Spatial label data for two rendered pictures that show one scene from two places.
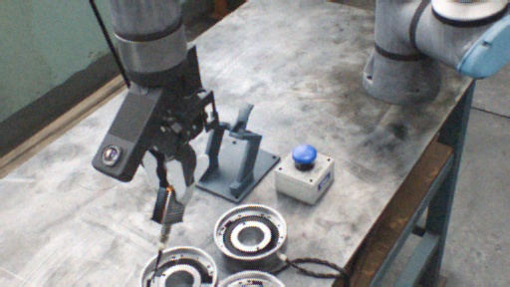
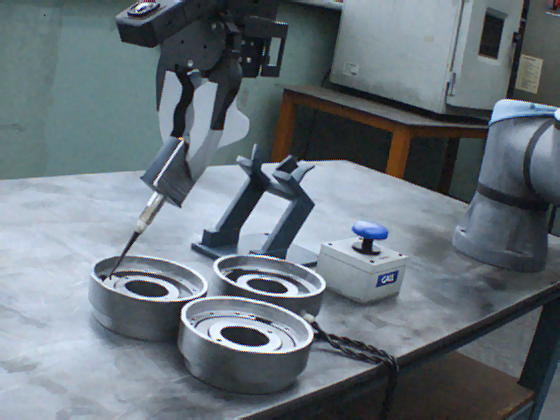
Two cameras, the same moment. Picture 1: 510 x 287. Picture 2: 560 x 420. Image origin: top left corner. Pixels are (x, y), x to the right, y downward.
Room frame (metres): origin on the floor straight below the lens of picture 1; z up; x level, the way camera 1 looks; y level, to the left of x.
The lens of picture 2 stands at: (-0.12, 0.00, 1.09)
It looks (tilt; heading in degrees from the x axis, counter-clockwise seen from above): 14 degrees down; 1
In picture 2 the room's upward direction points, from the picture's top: 11 degrees clockwise
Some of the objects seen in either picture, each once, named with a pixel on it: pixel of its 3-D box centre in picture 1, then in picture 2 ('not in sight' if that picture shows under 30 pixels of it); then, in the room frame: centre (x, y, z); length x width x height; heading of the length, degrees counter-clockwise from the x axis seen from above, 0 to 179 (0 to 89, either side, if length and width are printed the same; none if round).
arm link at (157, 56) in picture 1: (149, 42); not in sight; (0.59, 0.11, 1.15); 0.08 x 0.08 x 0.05
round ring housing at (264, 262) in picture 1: (251, 239); (265, 294); (0.59, 0.02, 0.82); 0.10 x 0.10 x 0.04
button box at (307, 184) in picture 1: (307, 171); (365, 267); (0.72, -0.08, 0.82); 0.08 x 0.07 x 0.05; 143
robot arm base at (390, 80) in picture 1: (403, 61); (507, 222); (0.98, -0.30, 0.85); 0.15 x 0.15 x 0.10
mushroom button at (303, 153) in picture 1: (304, 161); (366, 245); (0.71, -0.07, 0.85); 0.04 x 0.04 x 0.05
